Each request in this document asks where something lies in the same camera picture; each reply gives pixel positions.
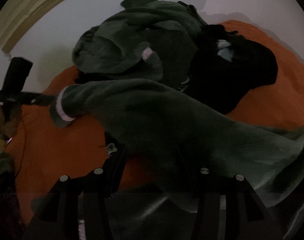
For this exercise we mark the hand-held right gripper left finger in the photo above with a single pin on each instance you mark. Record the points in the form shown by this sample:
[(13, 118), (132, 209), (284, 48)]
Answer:
[(117, 165)]

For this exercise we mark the green fleece pajama pants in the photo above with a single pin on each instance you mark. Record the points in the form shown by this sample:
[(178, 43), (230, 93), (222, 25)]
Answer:
[(154, 120)]

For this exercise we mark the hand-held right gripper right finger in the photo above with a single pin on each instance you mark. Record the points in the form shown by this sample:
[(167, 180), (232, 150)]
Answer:
[(206, 185)]

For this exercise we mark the orange blanket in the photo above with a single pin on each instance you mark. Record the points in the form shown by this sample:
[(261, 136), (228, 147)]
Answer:
[(67, 142)]

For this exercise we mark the person's left hand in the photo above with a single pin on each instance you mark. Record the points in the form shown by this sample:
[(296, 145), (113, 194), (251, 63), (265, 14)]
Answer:
[(4, 125)]

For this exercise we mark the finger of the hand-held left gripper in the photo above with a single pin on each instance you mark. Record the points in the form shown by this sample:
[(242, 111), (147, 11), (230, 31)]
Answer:
[(39, 98)]

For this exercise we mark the green fleece pajama top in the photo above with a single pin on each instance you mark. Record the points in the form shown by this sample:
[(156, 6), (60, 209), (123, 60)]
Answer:
[(132, 30)]

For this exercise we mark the person's green clothing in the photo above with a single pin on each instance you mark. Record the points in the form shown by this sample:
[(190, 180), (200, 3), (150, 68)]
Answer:
[(2, 165)]

